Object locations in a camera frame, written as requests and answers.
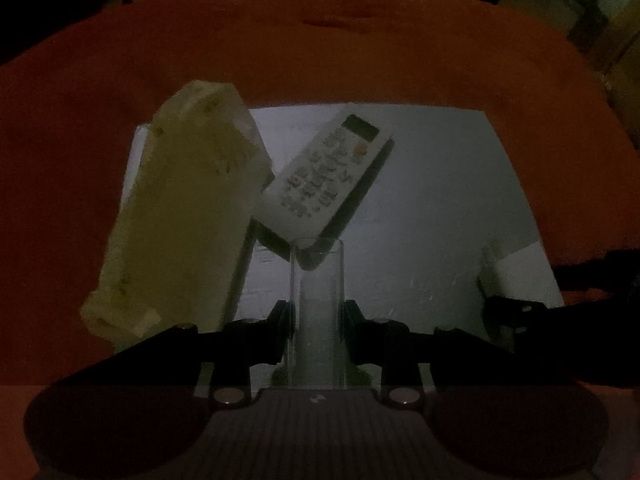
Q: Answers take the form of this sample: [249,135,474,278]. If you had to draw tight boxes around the small white box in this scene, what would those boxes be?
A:
[479,241,565,308]

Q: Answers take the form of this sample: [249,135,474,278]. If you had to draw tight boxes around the white remote control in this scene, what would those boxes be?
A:
[250,114,396,242]

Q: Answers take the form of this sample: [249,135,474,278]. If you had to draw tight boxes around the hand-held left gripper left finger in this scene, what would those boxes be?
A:
[52,299,297,407]

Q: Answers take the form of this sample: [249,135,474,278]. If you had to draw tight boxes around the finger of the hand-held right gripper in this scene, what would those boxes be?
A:
[481,294,591,361]
[550,247,640,293]

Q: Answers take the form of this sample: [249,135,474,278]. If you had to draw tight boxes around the red tablecloth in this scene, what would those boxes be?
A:
[0,0,640,480]

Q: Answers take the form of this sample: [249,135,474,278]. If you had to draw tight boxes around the white board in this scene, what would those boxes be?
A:
[112,104,566,391]

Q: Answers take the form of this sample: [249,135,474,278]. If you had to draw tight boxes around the clear plastic tube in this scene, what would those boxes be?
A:
[289,239,347,389]

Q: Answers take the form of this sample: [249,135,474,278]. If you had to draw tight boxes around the translucent yellowish plastic packet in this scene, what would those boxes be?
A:
[80,80,274,342]

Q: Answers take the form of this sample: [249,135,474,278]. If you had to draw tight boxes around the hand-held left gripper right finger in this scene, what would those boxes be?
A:
[340,299,587,407]

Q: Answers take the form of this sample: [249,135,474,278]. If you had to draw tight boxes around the yellow wooden door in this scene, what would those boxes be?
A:
[570,0,640,151]

